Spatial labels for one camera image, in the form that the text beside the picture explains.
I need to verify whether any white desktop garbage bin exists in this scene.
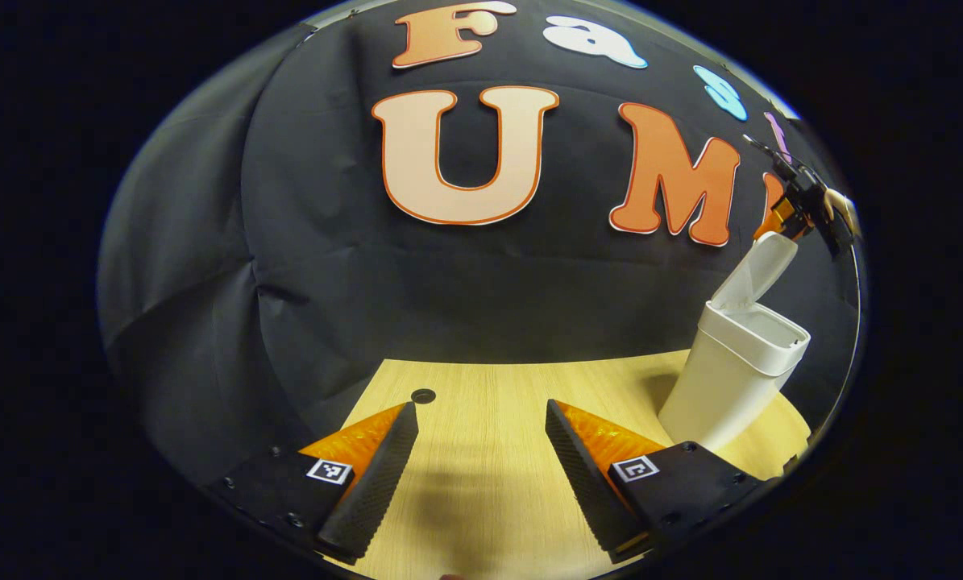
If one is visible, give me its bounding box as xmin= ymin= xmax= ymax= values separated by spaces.
xmin=658 ymin=231 xmax=811 ymax=452

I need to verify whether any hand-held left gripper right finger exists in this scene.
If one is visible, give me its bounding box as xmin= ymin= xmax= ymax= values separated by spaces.
xmin=545 ymin=399 xmax=769 ymax=565

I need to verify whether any black backdrop cloth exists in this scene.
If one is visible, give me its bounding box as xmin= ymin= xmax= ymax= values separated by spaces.
xmin=98 ymin=0 xmax=861 ymax=492

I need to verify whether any wooden desktop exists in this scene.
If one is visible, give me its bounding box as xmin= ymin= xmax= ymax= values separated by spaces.
xmin=328 ymin=349 xmax=812 ymax=580

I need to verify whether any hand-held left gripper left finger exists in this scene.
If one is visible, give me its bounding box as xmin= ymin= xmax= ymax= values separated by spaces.
xmin=207 ymin=401 xmax=421 ymax=563

